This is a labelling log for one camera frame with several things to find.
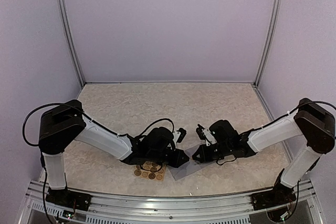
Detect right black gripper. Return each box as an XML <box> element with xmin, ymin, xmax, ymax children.
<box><xmin>192</xmin><ymin>142</ymin><xmax>232</xmax><ymax>164</ymax></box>

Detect brown sticker sheet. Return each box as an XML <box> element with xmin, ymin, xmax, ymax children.
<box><xmin>133</xmin><ymin>161</ymin><xmax>166</xmax><ymax>182</ymax></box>

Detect right aluminium frame post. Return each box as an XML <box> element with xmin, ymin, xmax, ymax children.
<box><xmin>253</xmin><ymin>0</ymin><xmax>281</xmax><ymax>89</ymax></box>

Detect grey envelope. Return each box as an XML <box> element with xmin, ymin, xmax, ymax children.
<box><xmin>168</xmin><ymin>145</ymin><xmax>214</xmax><ymax>180</ymax></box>

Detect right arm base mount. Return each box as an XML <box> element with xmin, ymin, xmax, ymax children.
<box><xmin>251</xmin><ymin>185</ymin><xmax>297</xmax><ymax>210</ymax></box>

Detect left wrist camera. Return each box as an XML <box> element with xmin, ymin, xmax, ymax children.
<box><xmin>173</xmin><ymin>128</ymin><xmax>186</xmax><ymax>144</ymax></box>

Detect left aluminium frame post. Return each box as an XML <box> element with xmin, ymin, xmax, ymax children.
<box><xmin>57</xmin><ymin>0</ymin><xmax>86</xmax><ymax>88</ymax></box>

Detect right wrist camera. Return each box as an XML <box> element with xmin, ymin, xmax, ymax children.
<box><xmin>196</xmin><ymin>124</ymin><xmax>217</xmax><ymax>146</ymax></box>

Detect aluminium frame post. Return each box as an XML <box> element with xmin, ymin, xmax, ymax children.
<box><xmin>57</xmin><ymin>0</ymin><xmax>86</xmax><ymax>88</ymax></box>
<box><xmin>253</xmin><ymin>0</ymin><xmax>281</xmax><ymax>89</ymax></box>

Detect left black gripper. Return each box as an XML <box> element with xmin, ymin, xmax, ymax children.
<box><xmin>149</xmin><ymin>148</ymin><xmax>190</xmax><ymax>169</ymax></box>

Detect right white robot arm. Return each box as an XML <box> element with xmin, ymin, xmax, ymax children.
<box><xmin>192</xmin><ymin>98</ymin><xmax>335</xmax><ymax>205</ymax></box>

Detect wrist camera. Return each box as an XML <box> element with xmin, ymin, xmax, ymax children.
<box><xmin>196</xmin><ymin>124</ymin><xmax>217</xmax><ymax>146</ymax></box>
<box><xmin>173</xmin><ymin>128</ymin><xmax>186</xmax><ymax>144</ymax></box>

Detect front aluminium rail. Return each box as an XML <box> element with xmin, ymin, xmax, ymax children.
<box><xmin>16</xmin><ymin>180</ymin><xmax>324</xmax><ymax>223</ymax></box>

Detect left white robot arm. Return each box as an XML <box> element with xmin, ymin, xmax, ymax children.
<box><xmin>22</xmin><ymin>99</ymin><xmax>190</xmax><ymax>206</ymax></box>

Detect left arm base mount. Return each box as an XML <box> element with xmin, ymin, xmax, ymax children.
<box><xmin>46</xmin><ymin>187</ymin><xmax>92</xmax><ymax>211</ymax></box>

